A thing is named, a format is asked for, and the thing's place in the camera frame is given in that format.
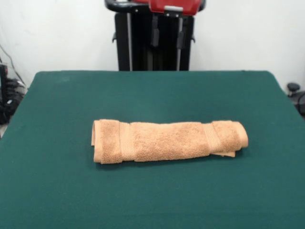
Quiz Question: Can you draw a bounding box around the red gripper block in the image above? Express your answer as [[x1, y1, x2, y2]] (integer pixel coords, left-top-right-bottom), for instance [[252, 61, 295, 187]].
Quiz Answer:
[[149, 0, 197, 50]]

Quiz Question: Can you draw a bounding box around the tan terry towel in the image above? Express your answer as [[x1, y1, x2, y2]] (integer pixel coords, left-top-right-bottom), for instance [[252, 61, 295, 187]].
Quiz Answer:
[[91, 119, 249, 165]]

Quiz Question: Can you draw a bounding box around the dark green table cloth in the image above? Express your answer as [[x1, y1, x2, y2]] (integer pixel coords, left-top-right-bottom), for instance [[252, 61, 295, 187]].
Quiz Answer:
[[0, 70, 305, 229]]

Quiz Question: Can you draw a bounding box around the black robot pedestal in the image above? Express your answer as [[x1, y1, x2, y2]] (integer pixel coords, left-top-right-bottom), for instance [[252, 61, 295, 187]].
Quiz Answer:
[[104, 0, 196, 72]]

